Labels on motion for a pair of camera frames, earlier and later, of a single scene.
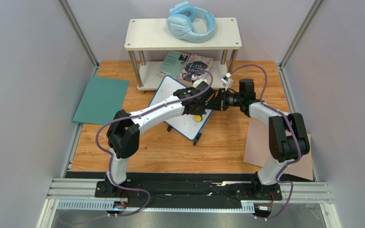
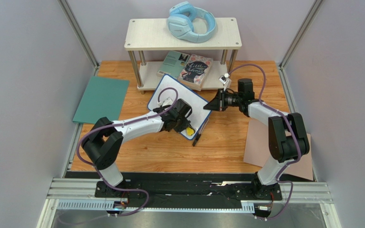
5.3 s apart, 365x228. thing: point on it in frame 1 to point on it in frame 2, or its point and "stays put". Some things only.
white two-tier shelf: [143, 34] stays put
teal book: [174, 63] stays put
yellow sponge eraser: [197, 118] to [190, 131]
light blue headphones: [180, 22] stays put
